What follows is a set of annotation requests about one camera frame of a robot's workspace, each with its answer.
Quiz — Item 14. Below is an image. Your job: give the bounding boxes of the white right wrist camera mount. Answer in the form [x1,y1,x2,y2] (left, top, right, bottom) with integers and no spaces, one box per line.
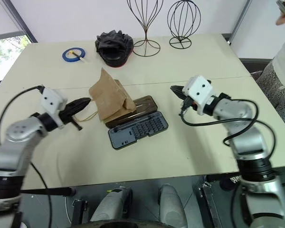
[182,75,215,116]

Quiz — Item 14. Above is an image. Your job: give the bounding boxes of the slim silver screwdriver handle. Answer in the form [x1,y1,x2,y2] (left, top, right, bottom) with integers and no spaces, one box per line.
[114,114,155,132]

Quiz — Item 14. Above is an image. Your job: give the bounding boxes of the round black wire stand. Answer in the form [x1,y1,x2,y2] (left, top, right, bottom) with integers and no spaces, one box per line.
[167,0,202,50]

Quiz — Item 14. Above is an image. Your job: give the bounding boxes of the brown paper bag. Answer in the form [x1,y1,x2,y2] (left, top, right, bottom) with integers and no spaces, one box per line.
[76,67,137,124]

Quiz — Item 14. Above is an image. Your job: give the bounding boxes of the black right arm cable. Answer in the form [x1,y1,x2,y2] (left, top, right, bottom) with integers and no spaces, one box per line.
[180,98,276,148]

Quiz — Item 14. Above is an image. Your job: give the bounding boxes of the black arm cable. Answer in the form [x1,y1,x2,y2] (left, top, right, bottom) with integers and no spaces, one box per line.
[0,85,45,147]
[180,98,276,148]

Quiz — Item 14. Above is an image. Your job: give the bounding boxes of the grey metal post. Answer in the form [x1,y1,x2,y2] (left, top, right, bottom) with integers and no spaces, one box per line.
[229,0,253,46]

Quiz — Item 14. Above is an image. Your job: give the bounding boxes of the black and white marker pen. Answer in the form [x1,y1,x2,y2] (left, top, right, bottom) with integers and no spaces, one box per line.
[69,50,91,64]

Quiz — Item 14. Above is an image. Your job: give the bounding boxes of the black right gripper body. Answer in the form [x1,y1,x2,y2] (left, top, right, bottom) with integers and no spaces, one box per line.
[180,96,198,116]

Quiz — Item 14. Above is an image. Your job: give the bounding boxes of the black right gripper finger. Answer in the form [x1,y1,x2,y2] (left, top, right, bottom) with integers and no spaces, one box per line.
[170,85,187,93]
[171,90,189,101]

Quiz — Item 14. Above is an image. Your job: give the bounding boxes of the grey screwdriver bit case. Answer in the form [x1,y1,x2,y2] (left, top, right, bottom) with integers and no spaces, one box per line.
[105,95,169,150]

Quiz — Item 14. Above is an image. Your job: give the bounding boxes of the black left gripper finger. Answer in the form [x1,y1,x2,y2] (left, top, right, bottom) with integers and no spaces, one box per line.
[72,97,92,107]
[72,102,89,115]

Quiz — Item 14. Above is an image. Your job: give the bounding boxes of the person in patterned clothes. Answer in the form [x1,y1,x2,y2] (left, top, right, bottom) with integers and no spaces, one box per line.
[256,37,285,138]

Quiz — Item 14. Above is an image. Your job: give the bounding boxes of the dark window frame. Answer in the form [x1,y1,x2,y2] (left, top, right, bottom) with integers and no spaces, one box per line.
[0,0,39,44]

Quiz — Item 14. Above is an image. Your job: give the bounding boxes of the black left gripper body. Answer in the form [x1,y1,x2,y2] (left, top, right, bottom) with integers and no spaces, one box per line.
[59,102,84,132]

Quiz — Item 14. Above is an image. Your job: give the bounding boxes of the blue tape roll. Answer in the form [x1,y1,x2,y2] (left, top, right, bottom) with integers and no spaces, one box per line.
[62,47,87,64]

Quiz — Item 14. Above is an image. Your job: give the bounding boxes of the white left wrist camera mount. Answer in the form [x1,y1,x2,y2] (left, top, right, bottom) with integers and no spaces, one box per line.
[40,88,68,129]

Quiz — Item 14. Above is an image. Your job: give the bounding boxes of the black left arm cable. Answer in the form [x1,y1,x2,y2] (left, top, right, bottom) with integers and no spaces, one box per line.
[0,85,45,147]

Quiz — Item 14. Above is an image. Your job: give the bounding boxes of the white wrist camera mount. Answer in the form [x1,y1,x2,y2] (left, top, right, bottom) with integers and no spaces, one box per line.
[182,75,215,116]
[40,88,68,129]

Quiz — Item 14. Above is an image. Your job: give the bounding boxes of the grey robot leg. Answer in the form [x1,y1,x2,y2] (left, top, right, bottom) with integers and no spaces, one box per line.
[89,186,134,223]
[158,183,189,228]

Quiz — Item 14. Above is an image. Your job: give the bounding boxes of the black metal frame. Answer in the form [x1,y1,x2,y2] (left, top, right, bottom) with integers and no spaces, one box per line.
[198,181,227,228]

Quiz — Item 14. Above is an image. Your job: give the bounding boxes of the black bag over round bin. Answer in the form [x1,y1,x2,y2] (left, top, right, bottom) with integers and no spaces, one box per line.
[95,29,135,69]

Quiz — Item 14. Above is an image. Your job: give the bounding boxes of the tall black wire stand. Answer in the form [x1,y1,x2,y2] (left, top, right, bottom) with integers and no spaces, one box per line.
[126,0,162,57]

